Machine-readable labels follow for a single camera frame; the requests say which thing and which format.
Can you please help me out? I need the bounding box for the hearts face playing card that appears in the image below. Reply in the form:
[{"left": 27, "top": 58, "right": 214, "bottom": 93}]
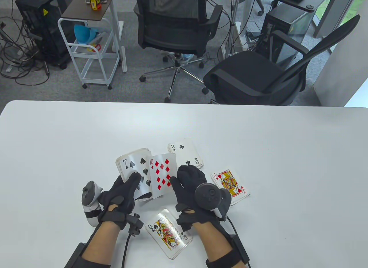
[{"left": 211, "top": 169, "right": 250, "bottom": 206}]

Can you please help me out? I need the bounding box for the spades face playing card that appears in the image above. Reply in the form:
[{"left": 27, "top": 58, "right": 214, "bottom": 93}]
[{"left": 145, "top": 208, "right": 192, "bottom": 260}]

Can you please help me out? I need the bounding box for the person's right hand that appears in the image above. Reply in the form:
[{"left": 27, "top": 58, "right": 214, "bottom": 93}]
[{"left": 170, "top": 165, "right": 228, "bottom": 232}]

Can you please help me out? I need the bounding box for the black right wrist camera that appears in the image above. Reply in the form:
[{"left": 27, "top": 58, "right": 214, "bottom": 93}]
[{"left": 176, "top": 216, "right": 193, "bottom": 232}]

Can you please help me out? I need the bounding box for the black computer tower yellow sticker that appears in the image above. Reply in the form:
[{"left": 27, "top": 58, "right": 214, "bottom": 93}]
[{"left": 15, "top": 0, "right": 78, "bottom": 69}]

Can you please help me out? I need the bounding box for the black left glove cable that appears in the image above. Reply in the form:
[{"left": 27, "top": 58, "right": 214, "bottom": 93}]
[{"left": 122, "top": 236, "right": 133, "bottom": 268}]

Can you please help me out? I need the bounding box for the person's right forearm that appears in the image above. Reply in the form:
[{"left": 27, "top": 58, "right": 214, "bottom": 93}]
[{"left": 192, "top": 222, "right": 239, "bottom": 268}]

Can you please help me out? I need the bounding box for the blue plastic bowl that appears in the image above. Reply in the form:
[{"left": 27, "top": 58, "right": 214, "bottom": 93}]
[{"left": 74, "top": 24, "right": 101, "bottom": 45}]

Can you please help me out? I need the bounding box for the black glove cable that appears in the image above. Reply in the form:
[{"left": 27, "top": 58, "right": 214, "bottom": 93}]
[
  {"left": 226, "top": 216, "right": 252, "bottom": 268},
  {"left": 122, "top": 236, "right": 133, "bottom": 268}
]

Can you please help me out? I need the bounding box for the grey left hand controller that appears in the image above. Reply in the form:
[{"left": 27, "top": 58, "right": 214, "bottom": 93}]
[{"left": 82, "top": 181, "right": 103, "bottom": 227}]

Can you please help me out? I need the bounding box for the dark office desk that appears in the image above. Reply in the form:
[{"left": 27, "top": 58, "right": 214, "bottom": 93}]
[{"left": 254, "top": 0, "right": 327, "bottom": 12}]

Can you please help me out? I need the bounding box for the black mesh back office chair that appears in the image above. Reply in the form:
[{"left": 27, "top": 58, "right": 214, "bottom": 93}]
[{"left": 133, "top": 0, "right": 223, "bottom": 104}]

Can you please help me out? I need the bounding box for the black forearm strap pack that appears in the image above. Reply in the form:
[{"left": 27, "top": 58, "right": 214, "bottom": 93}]
[
  {"left": 206, "top": 235, "right": 250, "bottom": 268},
  {"left": 65, "top": 242, "right": 111, "bottom": 268}
]

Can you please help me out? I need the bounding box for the pile of face-up clubs cards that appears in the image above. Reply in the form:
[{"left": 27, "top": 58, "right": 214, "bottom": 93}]
[{"left": 168, "top": 138, "right": 204, "bottom": 169}]

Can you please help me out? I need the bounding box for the black right forearm strap pack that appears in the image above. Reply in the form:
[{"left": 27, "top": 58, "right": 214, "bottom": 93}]
[{"left": 206, "top": 235, "right": 250, "bottom": 268}]

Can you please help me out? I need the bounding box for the tangle of black floor cables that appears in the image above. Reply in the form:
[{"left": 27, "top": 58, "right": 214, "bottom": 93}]
[{"left": 0, "top": 16, "right": 51, "bottom": 85}]

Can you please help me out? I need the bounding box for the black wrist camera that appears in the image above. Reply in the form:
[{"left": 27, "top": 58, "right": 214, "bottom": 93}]
[
  {"left": 176, "top": 216, "right": 193, "bottom": 232},
  {"left": 126, "top": 213, "right": 144, "bottom": 237}
]

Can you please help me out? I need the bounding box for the white wire rolling cart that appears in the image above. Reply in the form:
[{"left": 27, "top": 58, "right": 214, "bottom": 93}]
[{"left": 57, "top": 18, "right": 120, "bottom": 90}]

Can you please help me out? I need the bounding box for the stack of red-backed playing cards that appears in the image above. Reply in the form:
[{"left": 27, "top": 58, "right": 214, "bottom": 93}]
[{"left": 116, "top": 148, "right": 153, "bottom": 202}]

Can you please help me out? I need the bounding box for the black chair base with casters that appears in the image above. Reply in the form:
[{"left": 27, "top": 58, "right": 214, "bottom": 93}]
[{"left": 254, "top": 0, "right": 279, "bottom": 17}]

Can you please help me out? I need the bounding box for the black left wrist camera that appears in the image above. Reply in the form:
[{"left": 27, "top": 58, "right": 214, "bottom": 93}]
[{"left": 126, "top": 213, "right": 144, "bottom": 237}]

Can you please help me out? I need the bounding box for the black left forearm strap pack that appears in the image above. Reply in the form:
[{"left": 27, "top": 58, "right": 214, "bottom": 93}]
[{"left": 65, "top": 242, "right": 111, "bottom": 268}]

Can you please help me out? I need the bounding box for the brown top white side table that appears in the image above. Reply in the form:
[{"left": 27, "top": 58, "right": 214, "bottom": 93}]
[{"left": 61, "top": 0, "right": 127, "bottom": 73}]

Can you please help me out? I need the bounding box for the black right glove cable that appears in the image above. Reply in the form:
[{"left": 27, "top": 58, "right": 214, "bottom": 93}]
[{"left": 226, "top": 216, "right": 252, "bottom": 268}]

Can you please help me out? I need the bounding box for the black glass side computer tower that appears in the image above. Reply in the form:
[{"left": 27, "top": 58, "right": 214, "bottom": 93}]
[{"left": 254, "top": 5, "right": 316, "bottom": 70}]

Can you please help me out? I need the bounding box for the person's left forearm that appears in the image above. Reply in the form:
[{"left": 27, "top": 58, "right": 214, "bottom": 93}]
[{"left": 82, "top": 222, "right": 121, "bottom": 265}]

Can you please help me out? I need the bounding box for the person's left hand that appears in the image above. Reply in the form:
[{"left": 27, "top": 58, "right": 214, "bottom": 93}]
[{"left": 98, "top": 172, "right": 153, "bottom": 231}]

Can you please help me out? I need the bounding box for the black padded office chair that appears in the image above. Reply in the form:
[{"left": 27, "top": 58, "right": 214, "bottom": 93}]
[{"left": 203, "top": 15, "right": 361, "bottom": 106}]

